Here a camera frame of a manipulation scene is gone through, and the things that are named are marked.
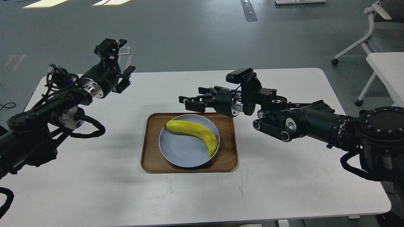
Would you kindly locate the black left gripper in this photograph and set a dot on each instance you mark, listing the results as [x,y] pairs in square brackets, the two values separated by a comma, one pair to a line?
[100,80]

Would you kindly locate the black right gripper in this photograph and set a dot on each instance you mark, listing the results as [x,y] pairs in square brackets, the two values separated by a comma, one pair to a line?
[224,101]

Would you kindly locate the yellow banana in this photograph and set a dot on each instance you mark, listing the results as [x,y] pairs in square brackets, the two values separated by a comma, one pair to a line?
[196,130]

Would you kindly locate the light blue plate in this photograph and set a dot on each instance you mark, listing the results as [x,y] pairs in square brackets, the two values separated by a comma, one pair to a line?
[186,150]

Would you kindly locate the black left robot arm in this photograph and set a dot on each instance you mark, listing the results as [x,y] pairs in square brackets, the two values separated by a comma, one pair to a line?
[35,135]

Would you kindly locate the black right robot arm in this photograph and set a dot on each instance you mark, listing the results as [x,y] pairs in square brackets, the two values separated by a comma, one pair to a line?
[373,141]

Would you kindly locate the brown wooden tray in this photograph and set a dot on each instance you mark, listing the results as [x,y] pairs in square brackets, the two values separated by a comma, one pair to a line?
[225,159]

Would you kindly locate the white side table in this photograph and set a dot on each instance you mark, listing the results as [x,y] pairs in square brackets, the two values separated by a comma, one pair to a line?
[389,67]

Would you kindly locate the white office chair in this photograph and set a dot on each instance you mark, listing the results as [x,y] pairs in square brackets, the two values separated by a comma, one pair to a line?
[385,29]

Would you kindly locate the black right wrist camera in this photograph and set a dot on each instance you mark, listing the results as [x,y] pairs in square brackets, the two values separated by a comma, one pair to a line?
[238,76]

